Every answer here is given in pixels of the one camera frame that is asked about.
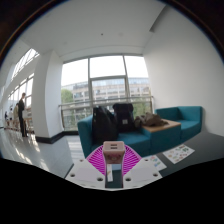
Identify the glossy black backpack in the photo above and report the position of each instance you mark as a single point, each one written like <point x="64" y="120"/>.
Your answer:
<point x="104" y="125"/>

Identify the pink charger block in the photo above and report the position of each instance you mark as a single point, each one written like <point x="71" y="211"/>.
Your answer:
<point x="113" y="151"/>

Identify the brown jacket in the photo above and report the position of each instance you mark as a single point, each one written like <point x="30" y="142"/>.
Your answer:
<point x="151" y="120"/>

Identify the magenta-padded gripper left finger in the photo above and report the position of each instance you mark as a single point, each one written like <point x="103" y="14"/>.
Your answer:
<point x="85" y="170"/>

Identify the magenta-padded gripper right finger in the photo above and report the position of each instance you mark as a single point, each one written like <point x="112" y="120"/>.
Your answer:
<point x="141" y="171"/>

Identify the person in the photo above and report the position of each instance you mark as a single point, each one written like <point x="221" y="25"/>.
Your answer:
<point x="21" y="113"/>
<point x="15" y="115"/>

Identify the black backpack with label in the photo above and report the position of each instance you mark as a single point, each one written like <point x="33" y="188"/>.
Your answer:
<point x="124" y="116"/>

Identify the teal sofa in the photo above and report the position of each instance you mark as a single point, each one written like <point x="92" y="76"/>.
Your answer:
<point x="133" y="140"/>

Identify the metal balcony railing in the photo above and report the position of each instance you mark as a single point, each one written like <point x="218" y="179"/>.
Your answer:
<point x="76" y="104"/>

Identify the large white-framed window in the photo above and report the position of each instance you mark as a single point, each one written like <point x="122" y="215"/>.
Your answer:
<point x="106" y="66"/>

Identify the wooden side table top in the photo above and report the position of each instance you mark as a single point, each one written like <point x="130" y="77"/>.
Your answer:
<point x="163" y="127"/>

